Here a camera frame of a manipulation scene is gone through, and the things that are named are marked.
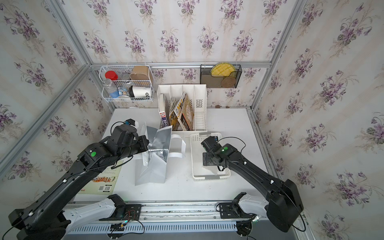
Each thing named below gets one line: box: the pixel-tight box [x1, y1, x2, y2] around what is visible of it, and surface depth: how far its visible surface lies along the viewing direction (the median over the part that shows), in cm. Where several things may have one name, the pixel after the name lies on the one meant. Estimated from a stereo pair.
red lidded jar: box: [105, 70, 118, 81], surface depth 93 cm
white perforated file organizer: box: [157, 84, 208, 133], surface depth 101 cm
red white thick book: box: [158, 93, 169, 129], surface depth 92 cm
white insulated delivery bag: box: [135, 121, 186, 186], surface depth 80 cm
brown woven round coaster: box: [221, 76, 236, 88], surface depth 100 cm
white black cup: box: [129, 85, 151, 98], surface depth 95 cm
